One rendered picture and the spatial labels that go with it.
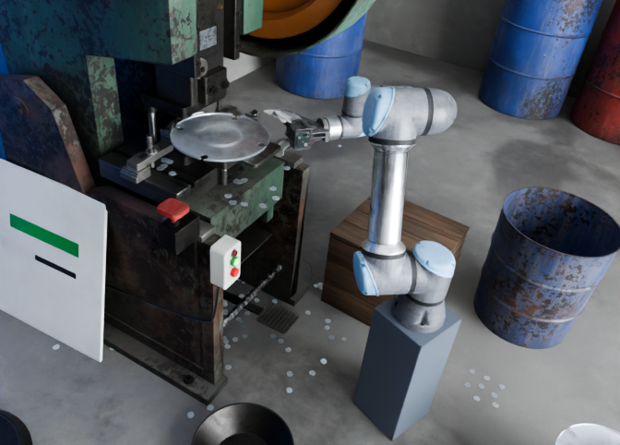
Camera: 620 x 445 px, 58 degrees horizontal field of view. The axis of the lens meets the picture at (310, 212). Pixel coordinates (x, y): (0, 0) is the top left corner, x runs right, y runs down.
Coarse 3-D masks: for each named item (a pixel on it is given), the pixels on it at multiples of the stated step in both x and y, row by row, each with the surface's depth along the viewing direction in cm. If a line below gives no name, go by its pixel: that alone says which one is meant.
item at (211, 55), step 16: (208, 0) 145; (208, 16) 147; (208, 32) 150; (208, 48) 152; (208, 64) 155; (160, 80) 157; (176, 80) 153; (192, 80) 151; (208, 80) 152; (224, 80) 158; (176, 96) 156; (192, 96) 154; (208, 96) 155
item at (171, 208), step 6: (168, 198) 141; (174, 198) 142; (162, 204) 140; (168, 204) 140; (174, 204) 140; (180, 204) 140; (186, 204) 141; (162, 210) 138; (168, 210) 138; (174, 210) 138; (180, 210) 138; (186, 210) 139; (168, 216) 137; (174, 216) 136; (180, 216) 137
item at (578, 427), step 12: (564, 432) 159; (576, 432) 159; (588, 432) 160; (600, 432) 160; (612, 432) 160; (564, 444) 156; (576, 444) 156; (588, 444) 156; (600, 444) 157; (612, 444) 157
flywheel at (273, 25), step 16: (272, 0) 177; (288, 0) 174; (304, 0) 171; (320, 0) 165; (336, 0) 162; (272, 16) 178; (288, 16) 173; (304, 16) 170; (320, 16) 167; (256, 32) 182; (272, 32) 179; (288, 32) 176
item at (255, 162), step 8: (264, 144) 164; (272, 144) 165; (264, 152) 161; (272, 152) 161; (248, 160) 157; (256, 160) 157; (264, 160) 158; (224, 168) 165; (232, 168) 168; (240, 168) 172; (224, 176) 166; (232, 176) 170; (224, 184) 168
